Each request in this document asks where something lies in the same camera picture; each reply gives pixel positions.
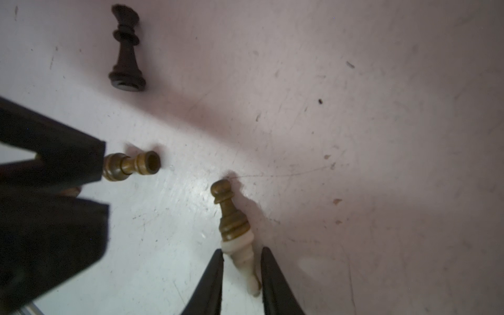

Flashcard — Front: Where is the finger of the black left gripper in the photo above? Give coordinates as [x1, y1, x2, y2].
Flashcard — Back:
[1, 98, 106, 187]

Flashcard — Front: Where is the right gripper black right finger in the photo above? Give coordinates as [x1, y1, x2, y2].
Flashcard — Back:
[261, 247, 305, 315]

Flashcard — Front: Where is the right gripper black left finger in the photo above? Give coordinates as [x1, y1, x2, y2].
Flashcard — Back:
[181, 249, 224, 315]

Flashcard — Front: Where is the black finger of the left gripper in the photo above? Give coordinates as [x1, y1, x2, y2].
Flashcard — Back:
[1, 187, 110, 311]

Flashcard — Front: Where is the gold chess piece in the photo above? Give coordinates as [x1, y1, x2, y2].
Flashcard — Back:
[58, 150, 162, 198]

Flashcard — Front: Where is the white chess piece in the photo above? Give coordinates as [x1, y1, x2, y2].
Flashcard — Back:
[221, 230, 261, 297]

